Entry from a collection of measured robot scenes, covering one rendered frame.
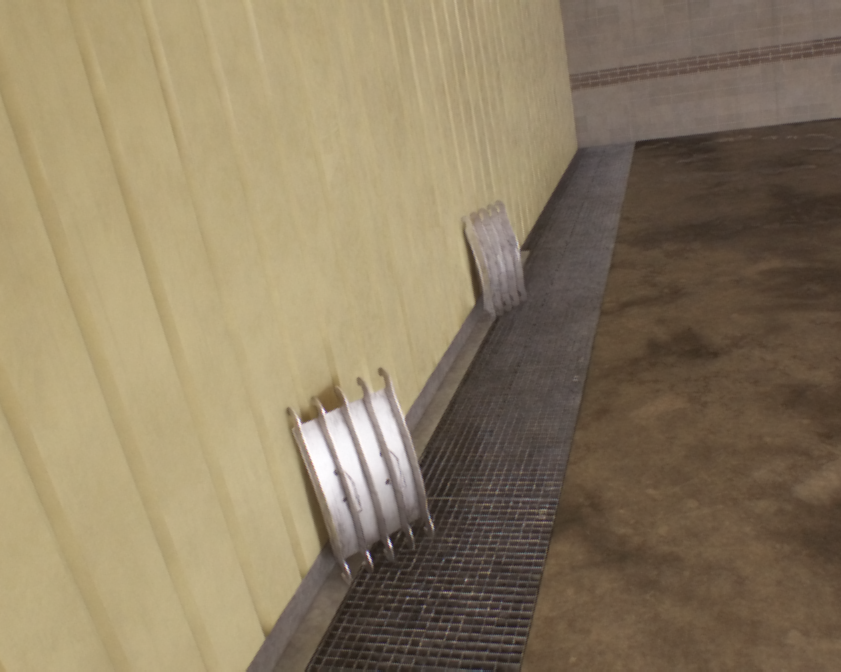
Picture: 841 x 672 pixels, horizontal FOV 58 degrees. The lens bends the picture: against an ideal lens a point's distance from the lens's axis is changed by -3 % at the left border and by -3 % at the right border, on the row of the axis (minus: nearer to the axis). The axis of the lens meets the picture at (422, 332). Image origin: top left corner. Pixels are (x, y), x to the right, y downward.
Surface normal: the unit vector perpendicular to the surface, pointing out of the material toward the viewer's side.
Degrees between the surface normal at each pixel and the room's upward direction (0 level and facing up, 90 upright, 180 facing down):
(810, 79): 90
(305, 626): 0
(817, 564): 0
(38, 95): 90
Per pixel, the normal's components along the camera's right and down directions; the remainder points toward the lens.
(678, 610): -0.18, -0.92
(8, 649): 0.94, -0.06
